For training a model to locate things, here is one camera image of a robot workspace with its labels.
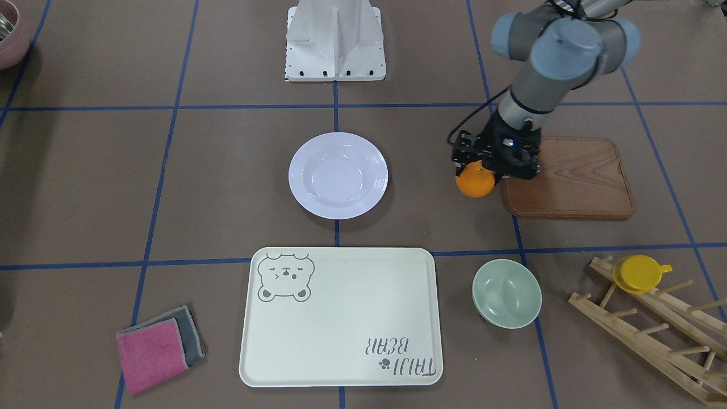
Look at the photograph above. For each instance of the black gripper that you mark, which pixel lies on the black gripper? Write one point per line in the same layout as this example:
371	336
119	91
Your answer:
493	138

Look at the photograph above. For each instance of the orange fruit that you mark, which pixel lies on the orange fruit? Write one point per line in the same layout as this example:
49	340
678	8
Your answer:
475	181

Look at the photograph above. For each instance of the white round plate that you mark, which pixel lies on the white round plate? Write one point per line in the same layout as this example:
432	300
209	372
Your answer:
338	175

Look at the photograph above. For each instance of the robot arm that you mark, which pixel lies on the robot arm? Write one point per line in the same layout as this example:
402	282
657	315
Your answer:
563	46

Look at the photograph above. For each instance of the cream bear tray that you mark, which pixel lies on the cream bear tray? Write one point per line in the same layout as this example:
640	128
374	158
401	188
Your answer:
318	317

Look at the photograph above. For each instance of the wooden cutting board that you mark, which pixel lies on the wooden cutting board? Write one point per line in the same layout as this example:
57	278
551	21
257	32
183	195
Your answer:
580	178

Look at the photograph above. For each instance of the green bowl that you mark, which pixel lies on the green bowl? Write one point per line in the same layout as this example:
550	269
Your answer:
506	294

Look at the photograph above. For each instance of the yellow mug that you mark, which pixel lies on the yellow mug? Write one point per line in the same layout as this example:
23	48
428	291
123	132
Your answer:
638	273

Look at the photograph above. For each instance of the wooden drying rack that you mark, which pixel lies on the wooden drying rack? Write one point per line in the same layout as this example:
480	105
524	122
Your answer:
688	346

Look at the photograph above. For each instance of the grey cloth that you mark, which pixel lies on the grey cloth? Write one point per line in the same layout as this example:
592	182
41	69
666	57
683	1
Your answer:
189	337

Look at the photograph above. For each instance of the pink cloth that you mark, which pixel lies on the pink cloth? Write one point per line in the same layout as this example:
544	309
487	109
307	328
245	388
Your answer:
151	355

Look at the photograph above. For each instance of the pink bowl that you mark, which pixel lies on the pink bowl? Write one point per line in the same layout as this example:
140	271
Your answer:
16	36

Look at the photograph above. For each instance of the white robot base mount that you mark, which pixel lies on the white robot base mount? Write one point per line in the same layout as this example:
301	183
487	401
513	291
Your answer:
334	41

